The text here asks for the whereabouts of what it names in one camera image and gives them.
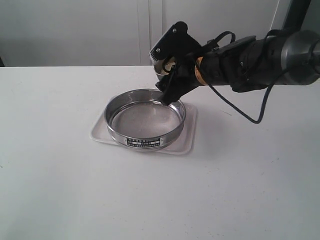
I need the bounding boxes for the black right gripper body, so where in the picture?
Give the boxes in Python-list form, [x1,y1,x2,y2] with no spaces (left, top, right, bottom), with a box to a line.
[160,21,202,105]

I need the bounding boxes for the stainless steel cup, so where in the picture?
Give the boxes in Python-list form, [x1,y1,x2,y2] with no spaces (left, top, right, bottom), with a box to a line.
[153,57,176,77]

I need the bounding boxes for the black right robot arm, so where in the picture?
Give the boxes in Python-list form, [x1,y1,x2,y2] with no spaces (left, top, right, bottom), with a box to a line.
[149,21,320,105]

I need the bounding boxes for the round steel mesh sieve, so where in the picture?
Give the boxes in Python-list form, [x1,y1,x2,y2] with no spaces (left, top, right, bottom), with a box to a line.
[104,88,187,152]

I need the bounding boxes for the yellow grain mixture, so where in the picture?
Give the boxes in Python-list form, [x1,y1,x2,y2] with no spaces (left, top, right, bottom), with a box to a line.
[161,59,176,76]

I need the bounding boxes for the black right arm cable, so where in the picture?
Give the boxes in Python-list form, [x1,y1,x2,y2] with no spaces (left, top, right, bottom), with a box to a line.
[193,31,320,125]

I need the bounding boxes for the white rectangular plastic tray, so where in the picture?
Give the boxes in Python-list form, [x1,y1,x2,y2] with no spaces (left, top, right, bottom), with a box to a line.
[90,102,198,156]

